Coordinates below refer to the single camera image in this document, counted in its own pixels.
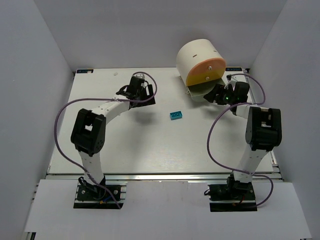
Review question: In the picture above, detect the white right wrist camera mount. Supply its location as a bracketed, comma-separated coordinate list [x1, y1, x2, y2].
[224, 74, 238, 89]

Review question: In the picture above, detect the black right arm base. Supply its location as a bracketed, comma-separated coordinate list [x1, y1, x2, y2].
[204, 176, 258, 213]

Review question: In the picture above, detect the yellow drawer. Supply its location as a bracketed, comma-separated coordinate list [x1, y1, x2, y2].
[185, 71, 223, 87]

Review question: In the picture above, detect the long teal lego brick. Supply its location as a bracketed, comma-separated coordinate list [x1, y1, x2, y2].
[169, 111, 183, 121]

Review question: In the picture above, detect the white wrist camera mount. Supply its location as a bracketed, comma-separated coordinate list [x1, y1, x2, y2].
[135, 73, 146, 80]
[224, 74, 238, 89]

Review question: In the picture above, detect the white cylindrical drawer cabinet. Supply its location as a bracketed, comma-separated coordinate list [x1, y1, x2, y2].
[176, 39, 225, 85]

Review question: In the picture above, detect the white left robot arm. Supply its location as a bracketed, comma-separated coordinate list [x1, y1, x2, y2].
[70, 75, 156, 185]

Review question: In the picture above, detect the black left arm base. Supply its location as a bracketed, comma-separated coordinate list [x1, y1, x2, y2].
[73, 176, 127, 210]

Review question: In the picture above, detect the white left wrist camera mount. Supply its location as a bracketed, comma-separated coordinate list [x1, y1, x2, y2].
[135, 73, 146, 80]

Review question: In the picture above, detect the orange drawer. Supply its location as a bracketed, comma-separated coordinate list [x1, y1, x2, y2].
[189, 57, 227, 74]

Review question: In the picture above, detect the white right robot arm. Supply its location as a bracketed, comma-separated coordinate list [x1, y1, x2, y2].
[203, 82, 282, 184]

